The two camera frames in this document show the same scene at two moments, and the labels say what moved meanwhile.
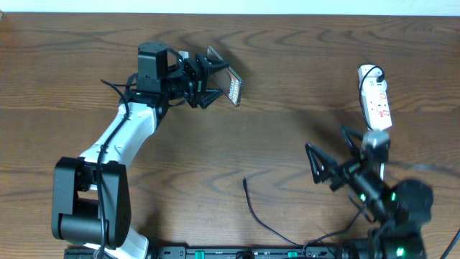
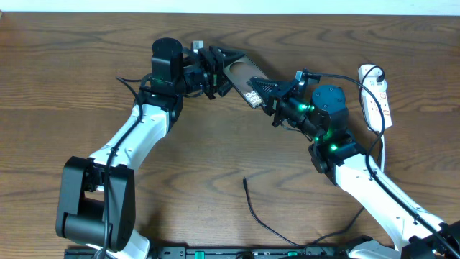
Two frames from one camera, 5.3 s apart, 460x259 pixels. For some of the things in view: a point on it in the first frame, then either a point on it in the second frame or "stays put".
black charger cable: (303, 245) stays put
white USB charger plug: (370, 85) stays put
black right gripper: (331, 164) → (274, 99)
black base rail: (227, 252) stays put
